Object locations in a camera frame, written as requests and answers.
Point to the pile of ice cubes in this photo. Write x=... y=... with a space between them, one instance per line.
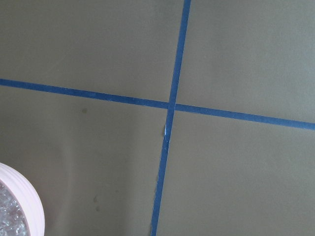
x=11 y=217

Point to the pink bowl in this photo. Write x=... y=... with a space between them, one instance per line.
x=27 y=198

